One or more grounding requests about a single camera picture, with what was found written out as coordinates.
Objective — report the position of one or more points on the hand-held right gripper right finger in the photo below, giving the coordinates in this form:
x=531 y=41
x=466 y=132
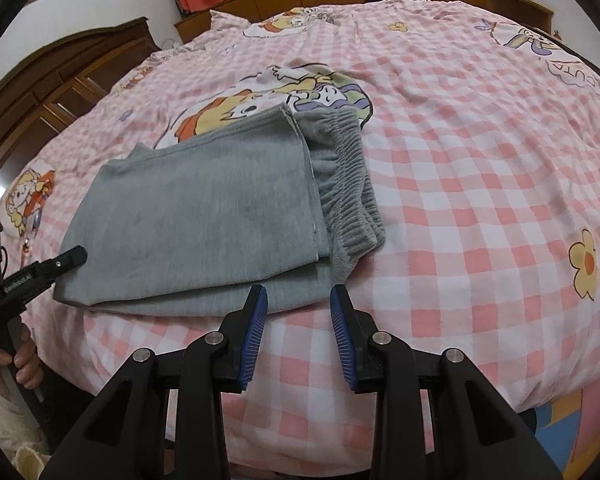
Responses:
x=341 y=340

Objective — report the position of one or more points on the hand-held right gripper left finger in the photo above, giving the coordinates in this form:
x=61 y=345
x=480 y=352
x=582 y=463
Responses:
x=255 y=340

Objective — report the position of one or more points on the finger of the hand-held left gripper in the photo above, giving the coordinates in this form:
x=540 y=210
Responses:
x=72 y=258

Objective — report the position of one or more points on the grey pants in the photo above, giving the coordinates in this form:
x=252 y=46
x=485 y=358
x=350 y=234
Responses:
x=190 y=210

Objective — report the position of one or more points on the person's left forearm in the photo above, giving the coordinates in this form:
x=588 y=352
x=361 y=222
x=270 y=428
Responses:
x=5 y=425

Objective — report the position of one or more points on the person's left hand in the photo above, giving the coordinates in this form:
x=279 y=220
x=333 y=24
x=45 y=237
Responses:
x=25 y=365

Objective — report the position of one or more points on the dark wooden wardrobe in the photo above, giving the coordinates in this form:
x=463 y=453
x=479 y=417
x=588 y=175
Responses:
x=45 y=80

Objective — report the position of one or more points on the pink checked cartoon blanket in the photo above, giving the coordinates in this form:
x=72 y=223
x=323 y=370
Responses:
x=455 y=170

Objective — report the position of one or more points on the colourful floor mat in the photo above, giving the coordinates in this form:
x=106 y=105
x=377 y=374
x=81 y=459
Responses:
x=565 y=420

